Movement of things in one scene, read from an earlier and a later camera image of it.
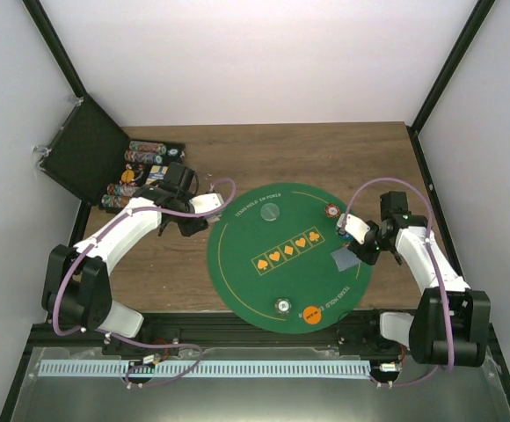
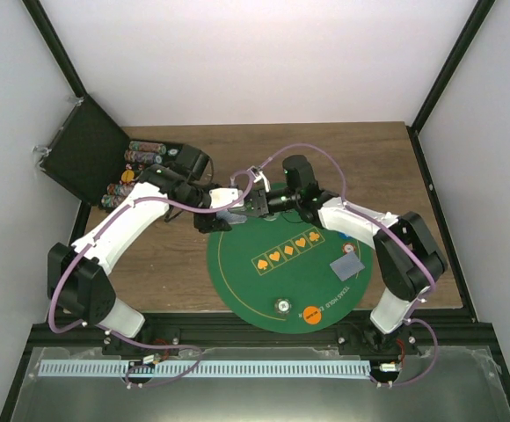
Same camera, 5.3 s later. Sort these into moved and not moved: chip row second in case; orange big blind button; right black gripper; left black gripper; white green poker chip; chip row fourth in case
Moved: right black gripper; left black gripper
Not moved: chip row second in case; white green poker chip; chip row fourth in case; orange big blind button
